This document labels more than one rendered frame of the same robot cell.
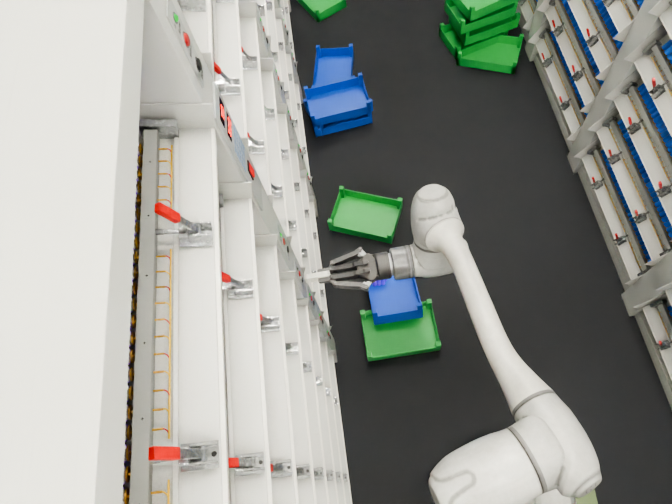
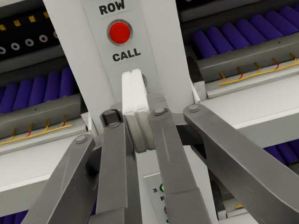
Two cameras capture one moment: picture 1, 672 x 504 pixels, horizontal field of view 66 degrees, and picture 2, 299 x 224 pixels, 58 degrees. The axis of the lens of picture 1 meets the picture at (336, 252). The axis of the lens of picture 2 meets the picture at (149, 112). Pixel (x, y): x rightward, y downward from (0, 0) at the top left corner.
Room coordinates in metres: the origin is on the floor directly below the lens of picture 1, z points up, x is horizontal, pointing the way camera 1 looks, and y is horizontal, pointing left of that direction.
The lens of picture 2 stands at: (0.56, -0.10, 0.91)
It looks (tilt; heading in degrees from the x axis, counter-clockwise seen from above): 28 degrees down; 85
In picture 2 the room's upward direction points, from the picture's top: 16 degrees counter-clockwise
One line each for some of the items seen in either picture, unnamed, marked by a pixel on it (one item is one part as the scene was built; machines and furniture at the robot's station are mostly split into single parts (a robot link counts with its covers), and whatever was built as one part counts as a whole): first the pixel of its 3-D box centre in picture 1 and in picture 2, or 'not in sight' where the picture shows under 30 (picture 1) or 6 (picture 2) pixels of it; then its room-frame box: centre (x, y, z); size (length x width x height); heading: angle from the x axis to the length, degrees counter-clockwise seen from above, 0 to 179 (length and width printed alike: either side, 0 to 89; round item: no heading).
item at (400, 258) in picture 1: (400, 263); not in sight; (0.54, -0.16, 0.83); 0.09 x 0.06 x 0.09; 173
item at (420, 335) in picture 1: (399, 330); not in sight; (0.57, -0.17, 0.04); 0.30 x 0.20 x 0.08; 83
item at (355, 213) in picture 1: (365, 214); not in sight; (1.14, -0.18, 0.04); 0.30 x 0.20 x 0.08; 58
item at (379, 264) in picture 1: (373, 267); not in sight; (0.55, -0.09, 0.83); 0.09 x 0.08 x 0.07; 83
